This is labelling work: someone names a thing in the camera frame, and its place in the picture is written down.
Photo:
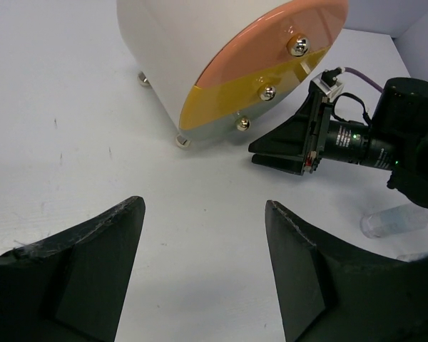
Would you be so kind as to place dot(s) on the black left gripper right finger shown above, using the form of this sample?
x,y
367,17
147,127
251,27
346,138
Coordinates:
x,y
331,290

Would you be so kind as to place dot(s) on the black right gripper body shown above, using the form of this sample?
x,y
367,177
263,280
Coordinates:
x,y
394,138

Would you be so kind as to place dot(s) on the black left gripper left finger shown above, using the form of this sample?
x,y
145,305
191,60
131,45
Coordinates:
x,y
72,285

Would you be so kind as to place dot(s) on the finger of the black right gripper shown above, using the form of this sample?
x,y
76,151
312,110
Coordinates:
x,y
290,138
288,166

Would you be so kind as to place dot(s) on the grey bottom drawer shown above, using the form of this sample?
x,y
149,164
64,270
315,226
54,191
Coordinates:
x,y
227,124

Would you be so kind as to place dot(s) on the orange top drawer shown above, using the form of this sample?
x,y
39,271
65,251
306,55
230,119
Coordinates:
x,y
266,30

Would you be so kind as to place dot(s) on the yellow drawer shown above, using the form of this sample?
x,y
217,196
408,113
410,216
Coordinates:
x,y
206,103

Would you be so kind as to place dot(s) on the cream round drawer organizer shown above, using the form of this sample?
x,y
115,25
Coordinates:
x,y
173,42

